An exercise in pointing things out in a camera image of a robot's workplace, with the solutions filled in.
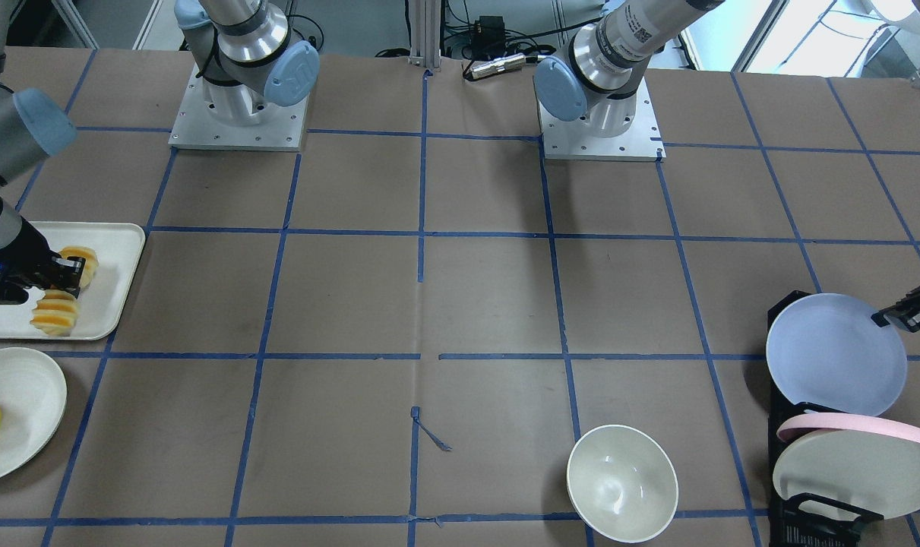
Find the cream plate in rack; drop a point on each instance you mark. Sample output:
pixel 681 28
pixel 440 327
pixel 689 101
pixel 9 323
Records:
pixel 874 472

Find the cream bowl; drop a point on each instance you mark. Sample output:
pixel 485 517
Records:
pixel 622 483

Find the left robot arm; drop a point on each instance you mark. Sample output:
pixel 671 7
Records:
pixel 676 204

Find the pink plate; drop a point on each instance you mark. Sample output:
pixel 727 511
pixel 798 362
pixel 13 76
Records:
pixel 797 426

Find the blue plate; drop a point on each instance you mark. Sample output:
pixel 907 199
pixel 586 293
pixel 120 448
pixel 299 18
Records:
pixel 825 349

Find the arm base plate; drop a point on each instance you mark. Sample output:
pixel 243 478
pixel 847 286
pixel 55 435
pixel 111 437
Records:
pixel 241 110
pixel 612 130

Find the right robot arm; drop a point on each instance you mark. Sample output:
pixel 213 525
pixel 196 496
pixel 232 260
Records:
pixel 240 42

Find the aluminium frame post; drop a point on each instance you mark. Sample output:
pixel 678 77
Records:
pixel 425 19

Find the cream round plate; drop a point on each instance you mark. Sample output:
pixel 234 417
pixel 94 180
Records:
pixel 33 398

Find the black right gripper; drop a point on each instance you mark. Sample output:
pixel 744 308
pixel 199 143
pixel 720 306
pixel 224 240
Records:
pixel 20 263

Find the black dish rack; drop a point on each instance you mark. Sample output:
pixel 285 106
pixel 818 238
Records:
pixel 790 524

